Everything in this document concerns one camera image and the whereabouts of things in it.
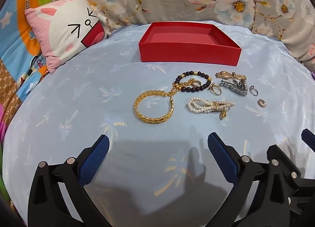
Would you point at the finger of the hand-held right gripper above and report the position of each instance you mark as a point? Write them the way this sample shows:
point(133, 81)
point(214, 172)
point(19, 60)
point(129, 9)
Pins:
point(308, 137)
point(288, 165)

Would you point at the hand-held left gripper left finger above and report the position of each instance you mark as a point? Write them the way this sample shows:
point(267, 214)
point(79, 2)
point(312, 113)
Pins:
point(94, 158)

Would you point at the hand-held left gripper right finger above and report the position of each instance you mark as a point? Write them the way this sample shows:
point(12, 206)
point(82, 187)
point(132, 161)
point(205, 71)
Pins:
point(222, 158)

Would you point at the small rose gold earring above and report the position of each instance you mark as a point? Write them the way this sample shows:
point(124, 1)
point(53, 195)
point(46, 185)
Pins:
point(260, 102)

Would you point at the wide gold bangle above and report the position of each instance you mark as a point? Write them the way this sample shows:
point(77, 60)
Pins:
point(137, 111)

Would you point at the gold wristwatch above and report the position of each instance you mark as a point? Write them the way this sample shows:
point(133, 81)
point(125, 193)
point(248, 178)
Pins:
point(224, 74)

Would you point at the red cardboard box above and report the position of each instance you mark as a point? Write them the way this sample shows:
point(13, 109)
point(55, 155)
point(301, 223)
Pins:
point(187, 52)

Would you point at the purple cloth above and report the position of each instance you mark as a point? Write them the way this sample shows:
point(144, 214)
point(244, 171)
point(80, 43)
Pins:
point(313, 75)

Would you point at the silver wristwatch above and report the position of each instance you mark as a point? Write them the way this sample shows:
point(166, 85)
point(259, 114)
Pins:
point(236, 88)

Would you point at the cat face pillow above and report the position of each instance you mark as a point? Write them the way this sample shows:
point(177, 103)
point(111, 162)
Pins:
point(61, 35)

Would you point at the colourful cartoon blanket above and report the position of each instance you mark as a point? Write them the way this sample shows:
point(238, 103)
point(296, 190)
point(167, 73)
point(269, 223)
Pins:
point(17, 52)

